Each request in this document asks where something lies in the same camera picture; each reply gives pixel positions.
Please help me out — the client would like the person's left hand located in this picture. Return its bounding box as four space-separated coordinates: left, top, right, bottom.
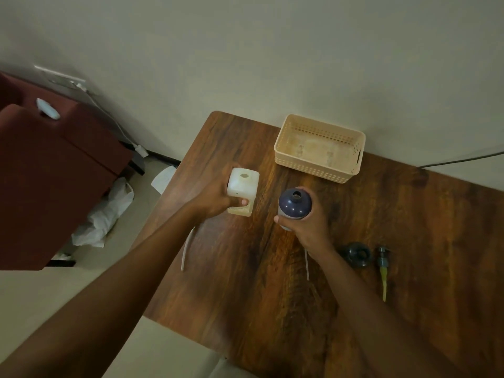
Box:
185 165 250 225

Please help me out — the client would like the dark teal transparent bottle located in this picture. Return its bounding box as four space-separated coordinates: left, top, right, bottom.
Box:
340 242 373 269

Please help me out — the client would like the black wall cable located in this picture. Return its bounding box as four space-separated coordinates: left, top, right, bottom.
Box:
418 150 504 170

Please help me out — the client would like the person's right hand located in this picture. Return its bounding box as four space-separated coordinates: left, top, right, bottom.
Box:
274 186 336 259

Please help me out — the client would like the blue and white bottle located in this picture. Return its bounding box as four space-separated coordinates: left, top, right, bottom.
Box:
277 187 312 232

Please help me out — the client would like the person's right forearm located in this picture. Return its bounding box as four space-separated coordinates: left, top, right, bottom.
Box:
317 247 469 378

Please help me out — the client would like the white sheet on floor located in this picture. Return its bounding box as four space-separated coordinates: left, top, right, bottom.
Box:
151 165 178 195

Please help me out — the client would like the white pump head long tube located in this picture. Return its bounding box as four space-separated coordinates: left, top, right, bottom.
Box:
180 226 196 272

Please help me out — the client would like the beige plastic basket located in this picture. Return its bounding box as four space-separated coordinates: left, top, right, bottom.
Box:
274 113 366 184

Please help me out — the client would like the maroon sofa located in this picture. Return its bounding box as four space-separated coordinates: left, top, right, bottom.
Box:
0 71 134 271

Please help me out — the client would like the light blue small object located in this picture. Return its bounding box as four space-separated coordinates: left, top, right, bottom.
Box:
36 98 61 121

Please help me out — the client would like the person's left forearm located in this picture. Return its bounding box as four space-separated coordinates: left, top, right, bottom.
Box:
0 208 204 378

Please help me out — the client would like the dark pump head yellow tube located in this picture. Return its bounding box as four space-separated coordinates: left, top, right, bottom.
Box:
374 245 391 303

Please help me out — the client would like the white plastic bag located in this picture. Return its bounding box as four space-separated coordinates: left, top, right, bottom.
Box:
70 176 135 248

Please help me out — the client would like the person's white clothing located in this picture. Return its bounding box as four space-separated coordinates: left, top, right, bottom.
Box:
206 356 257 378

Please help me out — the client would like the large white soap bottle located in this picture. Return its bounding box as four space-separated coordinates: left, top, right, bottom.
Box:
226 167 260 217

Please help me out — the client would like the white adapter cable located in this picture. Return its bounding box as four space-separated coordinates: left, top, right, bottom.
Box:
77 83 139 148

